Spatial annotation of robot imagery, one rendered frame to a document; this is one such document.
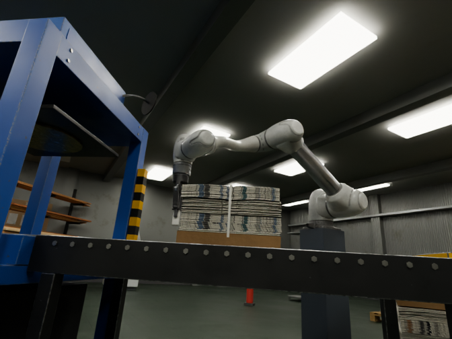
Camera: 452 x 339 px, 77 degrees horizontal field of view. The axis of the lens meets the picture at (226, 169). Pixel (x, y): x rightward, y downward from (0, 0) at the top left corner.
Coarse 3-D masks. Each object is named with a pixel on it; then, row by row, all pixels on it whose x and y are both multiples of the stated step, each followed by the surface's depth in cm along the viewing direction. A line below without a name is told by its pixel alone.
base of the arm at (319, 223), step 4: (320, 220) 185; (308, 224) 187; (312, 224) 185; (316, 224) 185; (320, 224) 184; (324, 224) 184; (328, 224) 184; (332, 224) 186; (304, 228) 192; (308, 228) 189; (312, 228) 186; (328, 228) 182; (332, 228) 184; (336, 228) 186
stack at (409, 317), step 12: (408, 312) 142; (420, 312) 140; (432, 312) 138; (444, 312) 136; (408, 324) 141; (420, 324) 139; (432, 324) 137; (444, 324) 135; (408, 336) 139; (420, 336) 137; (432, 336) 135; (444, 336) 133
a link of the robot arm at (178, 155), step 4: (180, 136) 141; (184, 136) 140; (176, 140) 142; (180, 140) 139; (176, 144) 139; (180, 144) 135; (176, 148) 138; (180, 148) 134; (176, 152) 137; (180, 152) 134; (176, 156) 137; (180, 156) 135; (184, 156) 134; (176, 160) 137; (180, 160) 137; (184, 160) 137; (188, 160) 137; (192, 160) 138
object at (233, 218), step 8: (224, 192) 108; (232, 192) 108; (224, 200) 108; (232, 200) 107; (224, 208) 107; (232, 208) 106; (224, 216) 106; (232, 216) 106; (224, 224) 105; (232, 224) 105; (224, 232) 104; (232, 232) 104
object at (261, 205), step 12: (240, 192) 107; (252, 192) 107; (264, 192) 107; (276, 192) 107; (240, 204) 106; (252, 204) 106; (264, 204) 105; (276, 204) 105; (240, 216) 105; (252, 216) 105; (264, 216) 104; (276, 216) 104; (240, 228) 104; (252, 228) 105; (264, 228) 103; (276, 228) 104
